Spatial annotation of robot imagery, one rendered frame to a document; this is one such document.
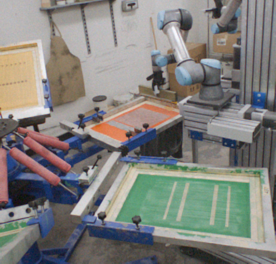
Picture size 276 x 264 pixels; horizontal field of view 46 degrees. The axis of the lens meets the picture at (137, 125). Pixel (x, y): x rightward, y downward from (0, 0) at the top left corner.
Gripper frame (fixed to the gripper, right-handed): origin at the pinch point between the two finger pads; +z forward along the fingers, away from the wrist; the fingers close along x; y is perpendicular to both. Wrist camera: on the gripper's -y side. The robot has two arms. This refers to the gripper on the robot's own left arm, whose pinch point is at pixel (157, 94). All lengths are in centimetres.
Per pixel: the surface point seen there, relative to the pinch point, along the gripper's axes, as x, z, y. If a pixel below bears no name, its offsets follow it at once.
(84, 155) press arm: -78, 20, 2
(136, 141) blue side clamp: -54, 11, 30
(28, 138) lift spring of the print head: -117, -13, 13
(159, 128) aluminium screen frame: -29.4, 11.1, 29.0
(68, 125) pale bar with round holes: -72, 5, -22
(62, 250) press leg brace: -103, 98, -14
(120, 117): -28.8, 14.0, -15.3
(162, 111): -0.3, 14.1, 4.7
